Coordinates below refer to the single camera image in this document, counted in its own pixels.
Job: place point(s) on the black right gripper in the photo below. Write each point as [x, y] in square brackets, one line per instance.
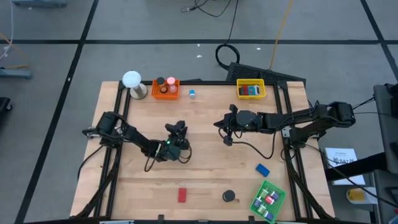
[245, 121]

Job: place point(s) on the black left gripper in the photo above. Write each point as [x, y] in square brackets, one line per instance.
[178, 141]

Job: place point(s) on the small black box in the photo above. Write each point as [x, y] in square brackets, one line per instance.
[241, 90]

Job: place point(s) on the small red box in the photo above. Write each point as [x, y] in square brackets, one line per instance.
[246, 90]
[182, 195]

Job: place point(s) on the small blue box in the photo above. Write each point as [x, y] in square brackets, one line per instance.
[251, 90]
[262, 170]

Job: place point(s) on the small white box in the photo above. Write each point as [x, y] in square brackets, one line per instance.
[257, 90]

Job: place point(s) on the pink hourglass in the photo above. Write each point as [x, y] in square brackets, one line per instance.
[171, 81]

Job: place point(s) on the pink charger cube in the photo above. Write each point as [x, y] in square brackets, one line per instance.
[270, 200]

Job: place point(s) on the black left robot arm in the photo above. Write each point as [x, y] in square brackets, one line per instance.
[140, 140]

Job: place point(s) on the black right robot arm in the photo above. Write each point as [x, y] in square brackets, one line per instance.
[295, 118]

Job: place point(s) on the yellow plastic basket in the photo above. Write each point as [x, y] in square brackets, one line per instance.
[245, 97]

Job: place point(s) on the orange plastic basket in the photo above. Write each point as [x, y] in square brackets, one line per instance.
[164, 96]

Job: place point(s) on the black perforated panel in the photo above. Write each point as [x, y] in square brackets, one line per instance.
[248, 72]

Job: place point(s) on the white dome lamp metal base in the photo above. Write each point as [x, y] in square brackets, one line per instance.
[132, 79]

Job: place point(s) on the green plastic tray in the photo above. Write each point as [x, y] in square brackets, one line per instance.
[266, 184]

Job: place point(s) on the white paper label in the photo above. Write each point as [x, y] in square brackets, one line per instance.
[342, 155]

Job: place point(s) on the black bar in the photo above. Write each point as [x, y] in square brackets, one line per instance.
[354, 166]

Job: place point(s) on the yellow and white container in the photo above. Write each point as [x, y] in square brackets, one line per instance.
[357, 195]

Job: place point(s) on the grey equipment cart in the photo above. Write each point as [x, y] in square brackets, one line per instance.
[387, 133]

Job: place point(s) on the grey floor stand foot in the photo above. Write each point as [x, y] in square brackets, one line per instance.
[15, 73]

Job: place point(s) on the black floor object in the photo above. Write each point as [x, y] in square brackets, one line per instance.
[4, 107]

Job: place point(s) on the black aluminium table frame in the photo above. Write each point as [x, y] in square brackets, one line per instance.
[211, 82]

